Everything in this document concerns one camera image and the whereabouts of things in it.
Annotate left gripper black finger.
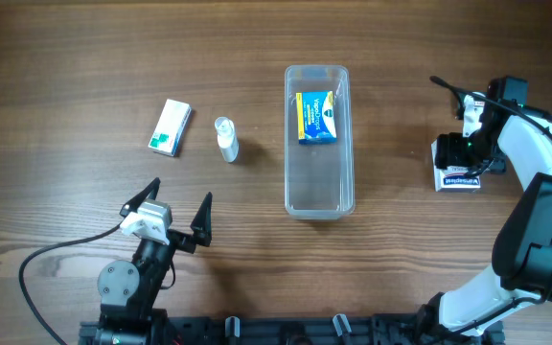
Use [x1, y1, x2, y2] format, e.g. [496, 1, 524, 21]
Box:
[120, 177, 161, 218]
[190, 192, 213, 247]

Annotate white Hansaplast box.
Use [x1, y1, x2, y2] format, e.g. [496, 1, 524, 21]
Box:
[431, 140, 481, 192]

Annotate blue VapoDrops box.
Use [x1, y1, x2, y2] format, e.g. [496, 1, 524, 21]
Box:
[295, 90, 337, 145]

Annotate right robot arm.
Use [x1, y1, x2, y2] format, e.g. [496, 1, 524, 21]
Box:
[414, 76, 552, 344]

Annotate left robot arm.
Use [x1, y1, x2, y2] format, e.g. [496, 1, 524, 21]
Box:
[92, 178, 213, 345]

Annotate clear plastic container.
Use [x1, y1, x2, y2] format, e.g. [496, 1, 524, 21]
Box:
[284, 65, 356, 221]

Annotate white green medicine box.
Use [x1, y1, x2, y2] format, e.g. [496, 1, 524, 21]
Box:
[148, 99, 192, 156]

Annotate white spray bottle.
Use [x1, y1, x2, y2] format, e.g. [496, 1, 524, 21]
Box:
[215, 117, 239, 163]

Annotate right black cable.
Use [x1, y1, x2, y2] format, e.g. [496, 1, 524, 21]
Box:
[428, 75, 552, 336]

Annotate black cable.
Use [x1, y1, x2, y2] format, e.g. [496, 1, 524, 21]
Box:
[428, 75, 552, 336]
[17, 223, 123, 345]

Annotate left black cable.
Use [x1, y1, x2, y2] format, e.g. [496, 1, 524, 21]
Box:
[17, 223, 123, 345]

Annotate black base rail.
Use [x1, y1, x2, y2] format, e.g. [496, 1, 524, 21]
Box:
[79, 314, 505, 345]

